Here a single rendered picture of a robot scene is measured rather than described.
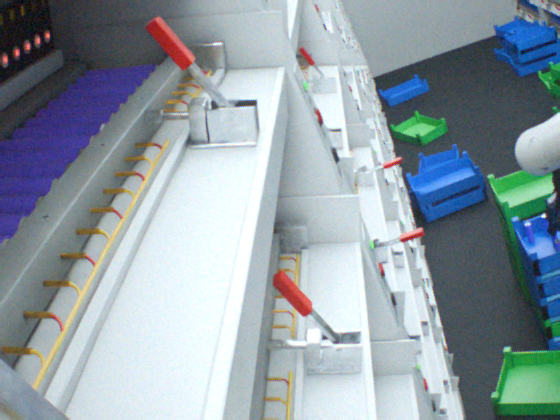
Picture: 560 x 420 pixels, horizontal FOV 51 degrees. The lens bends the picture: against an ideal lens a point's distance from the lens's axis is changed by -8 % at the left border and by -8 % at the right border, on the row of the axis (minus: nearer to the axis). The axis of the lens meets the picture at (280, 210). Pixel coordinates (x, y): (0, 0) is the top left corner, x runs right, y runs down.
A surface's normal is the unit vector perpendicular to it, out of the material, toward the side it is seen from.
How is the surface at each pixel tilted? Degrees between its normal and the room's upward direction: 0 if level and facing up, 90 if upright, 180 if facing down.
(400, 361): 90
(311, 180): 90
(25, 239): 20
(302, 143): 90
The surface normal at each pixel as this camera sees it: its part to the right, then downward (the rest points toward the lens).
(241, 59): -0.05, 0.46
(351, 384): -0.06, -0.89
